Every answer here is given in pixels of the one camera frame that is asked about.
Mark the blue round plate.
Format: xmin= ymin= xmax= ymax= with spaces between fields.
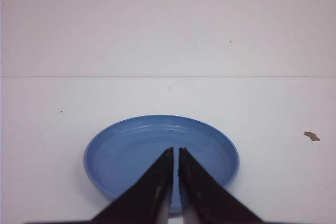
xmin=83 ymin=115 xmax=240 ymax=215

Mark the small brown table stain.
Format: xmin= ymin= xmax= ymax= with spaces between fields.
xmin=304 ymin=131 xmax=320 ymax=142

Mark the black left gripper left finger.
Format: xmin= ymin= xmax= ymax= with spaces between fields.
xmin=90 ymin=147 xmax=174 ymax=223

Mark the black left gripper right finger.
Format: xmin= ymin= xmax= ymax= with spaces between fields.
xmin=178 ymin=148 xmax=264 ymax=223

